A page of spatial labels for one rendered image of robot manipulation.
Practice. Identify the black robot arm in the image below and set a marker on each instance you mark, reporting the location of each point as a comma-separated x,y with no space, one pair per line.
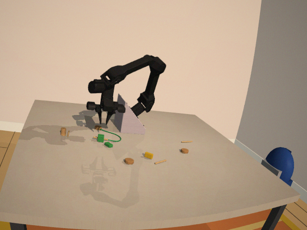
117,74

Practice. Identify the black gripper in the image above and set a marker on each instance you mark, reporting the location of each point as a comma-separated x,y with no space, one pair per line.
91,106

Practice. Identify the yellow rectangular block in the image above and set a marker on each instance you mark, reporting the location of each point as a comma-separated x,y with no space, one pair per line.
148,155

